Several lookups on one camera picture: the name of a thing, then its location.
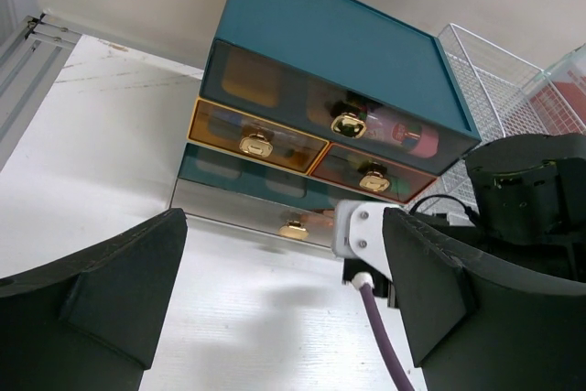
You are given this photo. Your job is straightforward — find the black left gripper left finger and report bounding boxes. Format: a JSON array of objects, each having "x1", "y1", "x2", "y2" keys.
[{"x1": 1, "y1": 208, "x2": 188, "y2": 390}]

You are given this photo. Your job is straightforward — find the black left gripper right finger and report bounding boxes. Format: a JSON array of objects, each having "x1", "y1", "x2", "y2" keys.
[{"x1": 383, "y1": 208, "x2": 585, "y2": 390}]

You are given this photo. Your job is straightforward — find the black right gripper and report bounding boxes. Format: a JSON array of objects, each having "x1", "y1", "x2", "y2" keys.
[{"x1": 342, "y1": 258, "x2": 399, "y2": 309}]

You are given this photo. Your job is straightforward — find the pink lid marker tube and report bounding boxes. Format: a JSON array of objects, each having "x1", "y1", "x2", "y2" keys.
[{"x1": 363, "y1": 107, "x2": 440, "y2": 158}]

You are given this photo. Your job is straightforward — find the clear top drawer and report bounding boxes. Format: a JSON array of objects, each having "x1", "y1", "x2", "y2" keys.
[{"x1": 201, "y1": 39, "x2": 479, "y2": 176}]

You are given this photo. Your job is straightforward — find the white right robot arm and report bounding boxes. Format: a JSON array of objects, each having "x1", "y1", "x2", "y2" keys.
[{"x1": 334, "y1": 134, "x2": 585, "y2": 319}]

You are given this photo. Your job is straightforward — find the teal drawer organizer box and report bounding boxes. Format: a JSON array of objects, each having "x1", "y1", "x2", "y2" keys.
[{"x1": 176, "y1": 0, "x2": 483, "y2": 209}]

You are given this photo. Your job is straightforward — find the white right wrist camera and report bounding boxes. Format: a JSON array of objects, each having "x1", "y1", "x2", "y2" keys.
[{"x1": 331, "y1": 200, "x2": 400, "y2": 281}]

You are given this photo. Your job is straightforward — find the white wire file rack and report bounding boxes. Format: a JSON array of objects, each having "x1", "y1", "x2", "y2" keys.
[{"x1": 407, "y1": 22, "x2": 586, "y2": 227}]

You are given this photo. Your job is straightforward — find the aluminium rail frame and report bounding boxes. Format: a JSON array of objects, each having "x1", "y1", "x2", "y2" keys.
[{"x1": 1, "y1": 15, "x2": 81, "y2": 165}]

